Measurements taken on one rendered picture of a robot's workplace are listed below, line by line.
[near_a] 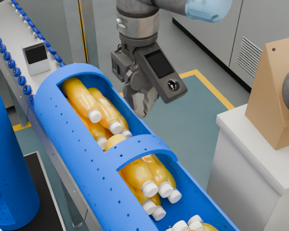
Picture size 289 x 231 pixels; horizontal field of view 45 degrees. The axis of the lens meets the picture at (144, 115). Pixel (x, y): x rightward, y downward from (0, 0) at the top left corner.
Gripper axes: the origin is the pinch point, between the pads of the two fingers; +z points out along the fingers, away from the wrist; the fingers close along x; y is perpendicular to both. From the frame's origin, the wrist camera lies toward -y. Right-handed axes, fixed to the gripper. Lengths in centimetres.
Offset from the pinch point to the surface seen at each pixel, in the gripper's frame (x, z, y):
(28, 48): 3, 33, 92
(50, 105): 10.7, 22.1, 39.2
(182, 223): -0.7, 23.1, -15.8
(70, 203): 8, 113, 62
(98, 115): -1.0, 24.2, 28.7
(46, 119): 13.3, 26.5, 38.2
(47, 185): 14, 126, 89
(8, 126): 23, 59, 77
